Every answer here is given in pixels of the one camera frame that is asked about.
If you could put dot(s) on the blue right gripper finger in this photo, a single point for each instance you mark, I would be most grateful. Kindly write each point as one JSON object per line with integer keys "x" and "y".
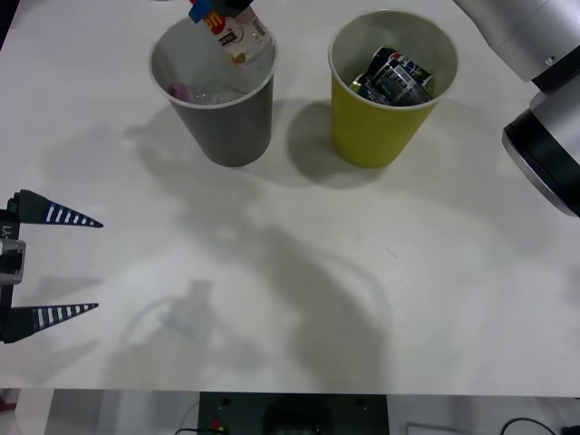
{"x": 198, "y": 12}
{"x": 232, "y": 5}

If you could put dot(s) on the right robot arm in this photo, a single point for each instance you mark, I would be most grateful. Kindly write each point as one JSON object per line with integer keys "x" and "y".
{"x": 544, "y": 136}

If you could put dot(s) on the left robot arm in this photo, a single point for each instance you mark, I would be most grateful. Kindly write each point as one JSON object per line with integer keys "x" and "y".
{"x": 11, "y": 263}

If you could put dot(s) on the black and blue can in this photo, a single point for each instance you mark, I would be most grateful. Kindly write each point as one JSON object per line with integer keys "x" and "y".
{"x": 401, "y": 74}

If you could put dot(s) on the clear bottle with pink cap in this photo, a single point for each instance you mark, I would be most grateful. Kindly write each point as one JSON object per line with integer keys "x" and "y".
{"x": 204, "y": 94}

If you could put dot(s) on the dark can with green print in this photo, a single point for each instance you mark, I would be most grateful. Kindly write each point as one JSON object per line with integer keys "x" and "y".
{"x": 360, "y": 85}

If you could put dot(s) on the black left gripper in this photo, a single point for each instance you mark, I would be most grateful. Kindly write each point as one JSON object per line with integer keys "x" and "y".
{"x": 9, "y": 226}

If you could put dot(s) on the yellow-green plastic bin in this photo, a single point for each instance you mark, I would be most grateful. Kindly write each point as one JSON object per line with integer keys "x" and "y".
{"x": 371, "y": 136}

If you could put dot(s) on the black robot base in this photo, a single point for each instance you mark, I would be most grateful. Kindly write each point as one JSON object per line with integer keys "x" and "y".
{"x": 294, "y": 414}

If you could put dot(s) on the grey plastic bin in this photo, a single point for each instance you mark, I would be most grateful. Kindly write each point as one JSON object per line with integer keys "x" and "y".
{"x": 226, "y": 131}

